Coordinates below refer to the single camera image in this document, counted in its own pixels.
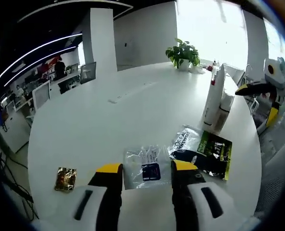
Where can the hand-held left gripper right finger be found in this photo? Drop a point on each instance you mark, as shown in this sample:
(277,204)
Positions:
(181,207)

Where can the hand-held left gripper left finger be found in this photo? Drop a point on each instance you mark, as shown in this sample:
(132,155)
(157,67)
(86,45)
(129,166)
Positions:
(108,204)

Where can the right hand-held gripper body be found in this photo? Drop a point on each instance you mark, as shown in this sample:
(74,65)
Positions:
(277,77)

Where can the white skincare tube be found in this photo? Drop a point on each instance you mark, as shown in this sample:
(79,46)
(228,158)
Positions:
(213,103)

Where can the gold foil skincare packet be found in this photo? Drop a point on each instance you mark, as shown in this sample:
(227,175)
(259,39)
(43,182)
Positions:
(65,179)

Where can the clear skincare sachet blue label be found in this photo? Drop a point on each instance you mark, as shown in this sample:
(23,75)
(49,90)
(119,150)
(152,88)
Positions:
(147,168)

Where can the black green skincare sachet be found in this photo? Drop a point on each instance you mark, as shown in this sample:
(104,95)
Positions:
(214,156)

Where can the silver black skincare sachet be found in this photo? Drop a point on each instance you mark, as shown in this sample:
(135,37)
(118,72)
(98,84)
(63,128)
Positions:
(183,144)

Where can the small clear pump bottle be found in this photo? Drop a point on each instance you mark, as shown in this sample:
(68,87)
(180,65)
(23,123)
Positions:
(214,65)

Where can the small red object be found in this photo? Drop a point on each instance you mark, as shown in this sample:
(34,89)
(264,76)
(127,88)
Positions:
(209,68)

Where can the grey mesh office chair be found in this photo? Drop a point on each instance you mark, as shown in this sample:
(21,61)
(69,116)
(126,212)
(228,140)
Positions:
(282,168)

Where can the bright window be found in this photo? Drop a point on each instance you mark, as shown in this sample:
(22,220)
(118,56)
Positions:
(205,29)

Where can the potted green plant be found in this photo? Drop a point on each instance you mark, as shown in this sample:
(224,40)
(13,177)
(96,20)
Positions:
(183,53)

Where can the white mesh office chair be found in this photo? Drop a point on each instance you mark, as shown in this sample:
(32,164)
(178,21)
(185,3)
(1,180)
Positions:
(41,95)

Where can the white office desk row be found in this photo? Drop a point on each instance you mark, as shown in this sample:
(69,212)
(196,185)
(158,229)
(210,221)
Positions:
(53,84)

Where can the dark mesh office chair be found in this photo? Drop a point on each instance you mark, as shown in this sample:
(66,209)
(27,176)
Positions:
(88,72)

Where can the red wall banner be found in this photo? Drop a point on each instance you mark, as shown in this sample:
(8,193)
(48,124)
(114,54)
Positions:
(46,66)

